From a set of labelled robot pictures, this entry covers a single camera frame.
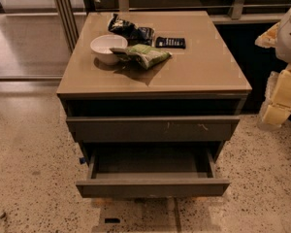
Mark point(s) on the grey top drawer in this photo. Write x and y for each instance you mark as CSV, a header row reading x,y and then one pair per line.
x,y
154,129

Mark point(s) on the grey drawer cabinet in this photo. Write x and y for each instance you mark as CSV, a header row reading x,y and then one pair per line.
x,y
201,80

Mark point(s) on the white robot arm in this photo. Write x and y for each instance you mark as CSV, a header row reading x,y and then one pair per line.
x,y
279,38

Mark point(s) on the grey drawer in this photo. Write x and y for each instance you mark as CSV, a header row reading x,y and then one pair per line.
x,y
155,173
154,129

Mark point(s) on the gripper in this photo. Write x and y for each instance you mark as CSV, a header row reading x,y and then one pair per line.
x,y
290,39

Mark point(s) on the black chip bag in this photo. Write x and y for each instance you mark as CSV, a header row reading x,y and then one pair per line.
x,y
130,31

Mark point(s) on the black snack packet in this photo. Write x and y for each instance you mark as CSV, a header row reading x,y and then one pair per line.
x,y
172,43

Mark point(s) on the green chip bag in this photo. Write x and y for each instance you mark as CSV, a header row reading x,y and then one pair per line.
x,y
144,55

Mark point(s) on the white bowl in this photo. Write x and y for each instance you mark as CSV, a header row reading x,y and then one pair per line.
x,y
101,47

